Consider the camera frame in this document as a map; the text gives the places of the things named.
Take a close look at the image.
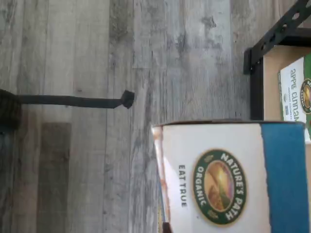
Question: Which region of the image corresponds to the blue white oatmeal box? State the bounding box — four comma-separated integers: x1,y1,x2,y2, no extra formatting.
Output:
151,120,307,233

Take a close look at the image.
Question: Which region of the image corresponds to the wooden shelf board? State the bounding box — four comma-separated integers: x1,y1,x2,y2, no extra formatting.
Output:
263,40,311,122

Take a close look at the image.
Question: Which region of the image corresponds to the black metal shelf rack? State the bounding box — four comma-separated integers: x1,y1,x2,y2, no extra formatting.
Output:
243,0,311,122

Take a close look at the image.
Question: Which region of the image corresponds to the green apple cinnamon oatmeal box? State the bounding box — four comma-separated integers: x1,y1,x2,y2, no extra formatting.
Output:
277,52,311,144

